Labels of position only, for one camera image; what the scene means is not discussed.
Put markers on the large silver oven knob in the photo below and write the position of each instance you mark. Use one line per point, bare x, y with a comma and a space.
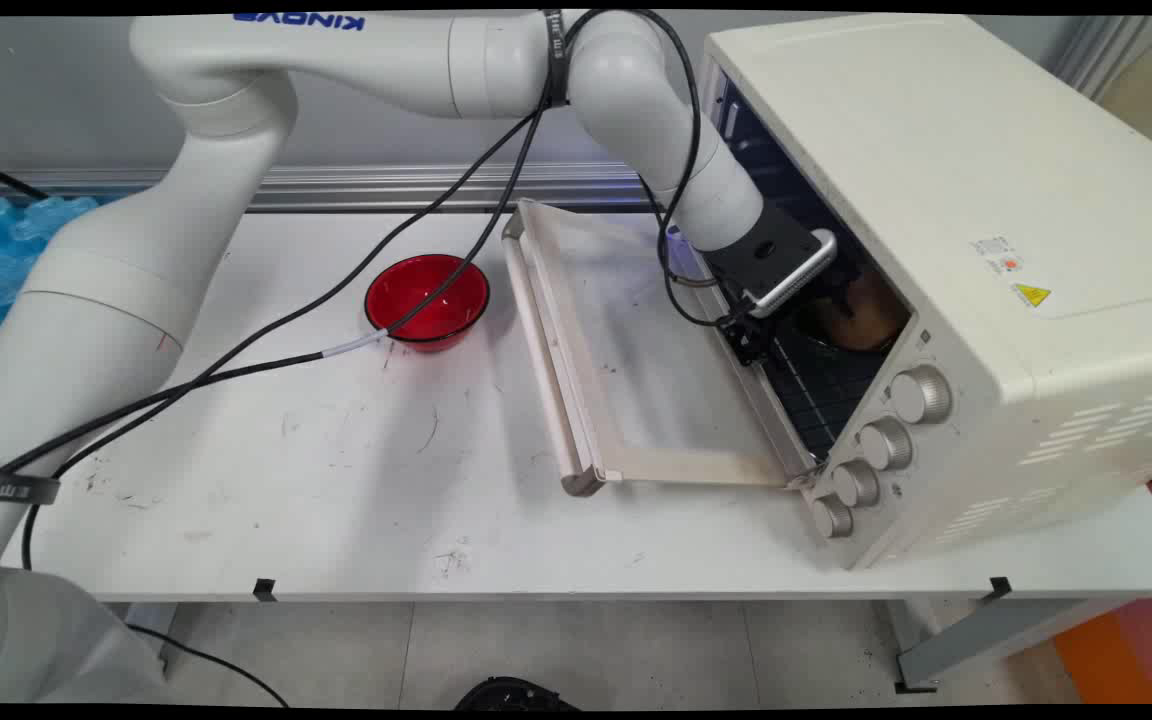
921, 395

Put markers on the black round floor object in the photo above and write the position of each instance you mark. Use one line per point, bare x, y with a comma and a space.
511, 694

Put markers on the grey ribbed column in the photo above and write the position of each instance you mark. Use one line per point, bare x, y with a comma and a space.
1096, 50

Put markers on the aluminium rail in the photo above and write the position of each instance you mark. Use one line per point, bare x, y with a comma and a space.
336, 185

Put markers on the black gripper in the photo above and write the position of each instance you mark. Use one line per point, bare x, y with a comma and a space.
829, 283

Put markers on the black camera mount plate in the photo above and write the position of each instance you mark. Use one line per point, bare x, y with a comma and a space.
756, 250

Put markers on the cream toaster oven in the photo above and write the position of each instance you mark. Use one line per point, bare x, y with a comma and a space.
936, 180

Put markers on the grey table leg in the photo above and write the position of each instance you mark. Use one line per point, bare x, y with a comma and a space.
996, 630

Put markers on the white label sticker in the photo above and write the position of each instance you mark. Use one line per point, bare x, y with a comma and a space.
998, 254

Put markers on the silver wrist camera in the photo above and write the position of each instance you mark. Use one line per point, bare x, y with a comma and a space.
794, 275

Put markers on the red bowl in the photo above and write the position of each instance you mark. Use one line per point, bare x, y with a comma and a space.
426, 290

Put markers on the black tape clip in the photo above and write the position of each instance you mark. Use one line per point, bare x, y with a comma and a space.
264, 589
1000, 588

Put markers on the orange floor board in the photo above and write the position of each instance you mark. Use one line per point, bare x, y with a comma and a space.
1116, 655

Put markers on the yellow warning sticker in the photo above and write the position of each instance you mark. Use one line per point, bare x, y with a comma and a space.
1032, 295

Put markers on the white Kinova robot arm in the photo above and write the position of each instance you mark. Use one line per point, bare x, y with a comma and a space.
236, 60

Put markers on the cream glass oven door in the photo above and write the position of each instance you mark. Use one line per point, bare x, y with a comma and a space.
636, 400

